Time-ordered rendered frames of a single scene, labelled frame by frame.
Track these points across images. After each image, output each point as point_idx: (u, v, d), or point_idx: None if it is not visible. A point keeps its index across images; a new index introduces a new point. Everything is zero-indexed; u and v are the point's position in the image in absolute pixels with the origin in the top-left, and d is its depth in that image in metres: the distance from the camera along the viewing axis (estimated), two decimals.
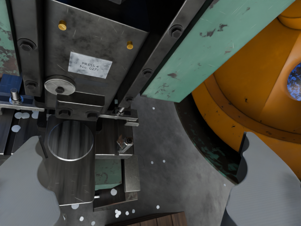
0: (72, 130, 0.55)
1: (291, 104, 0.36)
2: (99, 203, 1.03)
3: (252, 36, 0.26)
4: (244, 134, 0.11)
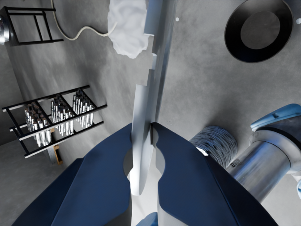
0: None
1: None
2: None
3: None
4: (151, 126, 0.12)
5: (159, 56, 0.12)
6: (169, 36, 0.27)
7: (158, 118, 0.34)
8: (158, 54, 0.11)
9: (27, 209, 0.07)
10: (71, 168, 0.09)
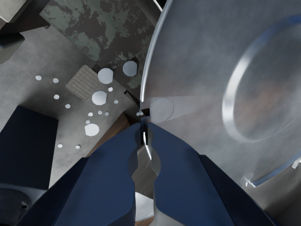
0: None
1: None
2: (137, 100, 0.82)
3: None
4: (146, 127, 0.12)
5: None
6: (257, 23, 0.14)
7: None
8: None
9: (33, 207, 0.07)
10: (76, 167, 0.09)
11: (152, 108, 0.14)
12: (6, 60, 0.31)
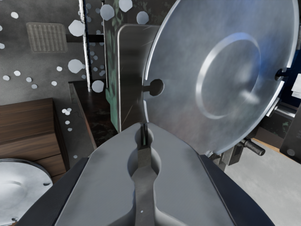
0: None
1: None
2: (80, 92, 0.78)
3: None
4: (146, 127, 0.12)
5: None
6: (193, 112, 0.27)
7: (243, 125, 0.35)
8: None
9: (33, 206, 0.07)
10: (77, 167, 0.09)
11: (209, 151, 0.33)
12: None
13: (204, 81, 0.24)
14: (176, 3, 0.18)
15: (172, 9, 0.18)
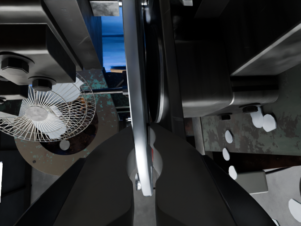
0: (149, 56, 0.25)
1: None
2: None
3: None
4: (148, 126, 0.12)
5: None
6: None
7: None
8: None
9: (31, 208, 0.07)
10: (74, 168, 0.09)
11: None
12: (262, 192, 0.43)
13: None
14: (128, 80, 0.10)
15: (127, 67, 0.10)
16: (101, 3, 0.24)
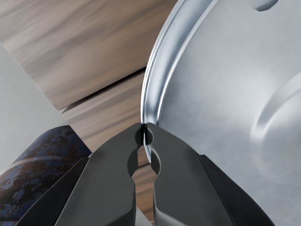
0: None
1: None
2: None
3: None
4: (146, 127, 0.12)
5: None
6: (280, 190, 0.18)
7: None
8: None
9: (33, 206, 0.07)
10: (77, 167, 0.09)
11: None
12: None
13: (267, 165, 0.16)
14: None
15: None
16: None
